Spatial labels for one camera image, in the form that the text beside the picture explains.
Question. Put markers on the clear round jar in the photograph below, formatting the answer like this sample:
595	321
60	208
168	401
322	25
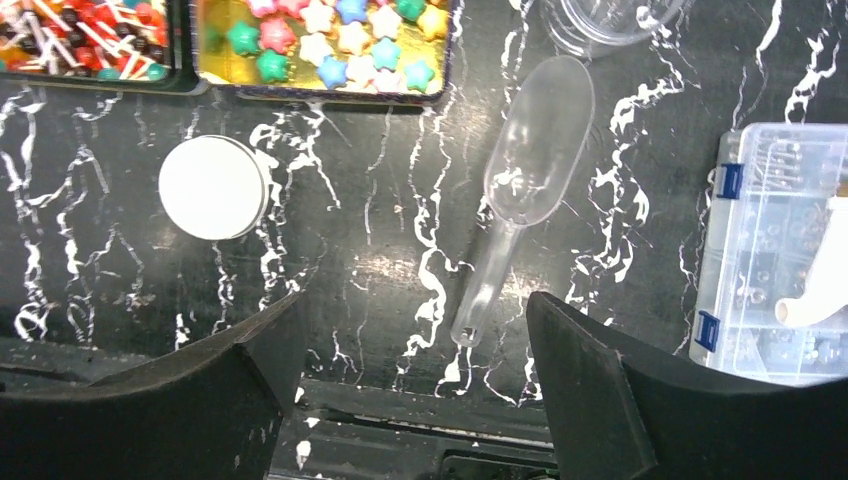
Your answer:
592	29

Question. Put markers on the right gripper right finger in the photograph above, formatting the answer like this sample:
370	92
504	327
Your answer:
618	408

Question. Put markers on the tin of star candies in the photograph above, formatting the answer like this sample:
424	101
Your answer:
349	52

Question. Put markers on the clear plastic organizer box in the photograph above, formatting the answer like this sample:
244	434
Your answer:
772	294

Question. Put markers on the clear plastic scoop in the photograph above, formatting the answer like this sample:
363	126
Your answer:
526	177

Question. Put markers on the tin of lollipops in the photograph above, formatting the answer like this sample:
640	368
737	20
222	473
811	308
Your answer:
139	46

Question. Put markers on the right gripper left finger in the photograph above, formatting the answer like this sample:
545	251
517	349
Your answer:
211	410

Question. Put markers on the round white jar lid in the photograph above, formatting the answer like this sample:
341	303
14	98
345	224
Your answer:
214	187

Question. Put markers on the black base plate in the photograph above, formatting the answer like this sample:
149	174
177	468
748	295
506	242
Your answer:
337	431

